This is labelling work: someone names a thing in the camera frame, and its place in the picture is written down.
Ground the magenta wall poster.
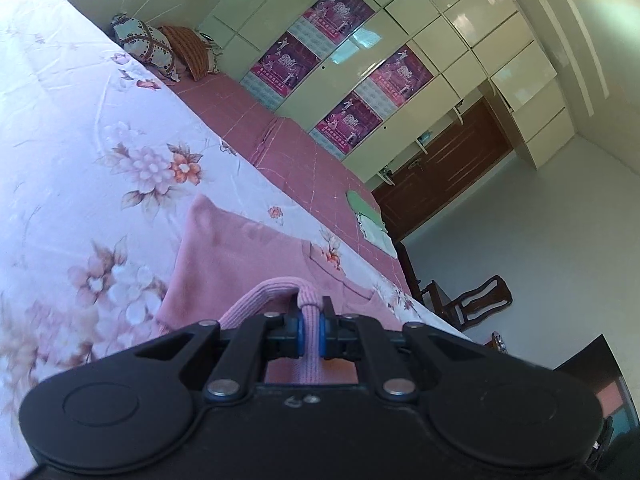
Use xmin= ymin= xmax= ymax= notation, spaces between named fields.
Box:
xmin=306 ymin=0 xmax=376 ymax=41
xmin=250 ymin=34 xmax=321 ymax=97
xmin=369 ymin=44 xmax=435 ymax=108
xmin=314 ymin=91 xmax=383 ymax=153

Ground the folded green cloth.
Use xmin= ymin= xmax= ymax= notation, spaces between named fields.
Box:
xmin=346 ymin=190 xmax=384 ymax=227

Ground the folded white cloth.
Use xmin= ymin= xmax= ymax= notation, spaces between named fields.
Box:
xmin=356 ymin=212 xmax=399 ymax=259

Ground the floral ruffled pillow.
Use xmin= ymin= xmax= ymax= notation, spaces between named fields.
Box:
xmin=197 ymin=31 xmax=223 ymax=75

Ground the orange striped pillow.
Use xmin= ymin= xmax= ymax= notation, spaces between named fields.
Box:
xmin=157 ymin=25 xmax=213 ymax=82

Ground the teal patterned pillow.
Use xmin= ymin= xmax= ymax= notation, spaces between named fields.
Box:
xmin=110 ymin=13 xmax=181 ymax=83

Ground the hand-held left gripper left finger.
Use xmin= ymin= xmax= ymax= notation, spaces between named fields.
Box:
xmin=132 ymin=297 xmax=306 ymax=401

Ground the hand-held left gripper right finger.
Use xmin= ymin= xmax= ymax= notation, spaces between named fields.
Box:
xmin=317 ymin=296 xmax=495 ymax=401

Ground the white floral bed sheet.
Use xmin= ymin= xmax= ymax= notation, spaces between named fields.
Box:
xmin=0 ymin=0 xmax=473 ymax=480

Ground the pink long-sleeve sweater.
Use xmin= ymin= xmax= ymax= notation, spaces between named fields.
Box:
xmin=155 ymin=194 xmax=438 ymax=387

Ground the dark wooden chair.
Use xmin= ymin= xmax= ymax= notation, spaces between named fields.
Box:
xmin=419 ymin=275 xmax=514 ymax=332

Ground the brown wooden door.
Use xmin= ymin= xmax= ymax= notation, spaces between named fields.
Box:
xmin=372 ymin=97 xmax=516 ymax=244

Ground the cream glossy wardrobe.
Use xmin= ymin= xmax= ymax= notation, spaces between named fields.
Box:
xmin=195 ymin=0 xmax=574 ymax=187

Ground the pink checked bedspread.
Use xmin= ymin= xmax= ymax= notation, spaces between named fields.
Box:
xmin=167 ymin=72 xmax=417 ymax=292

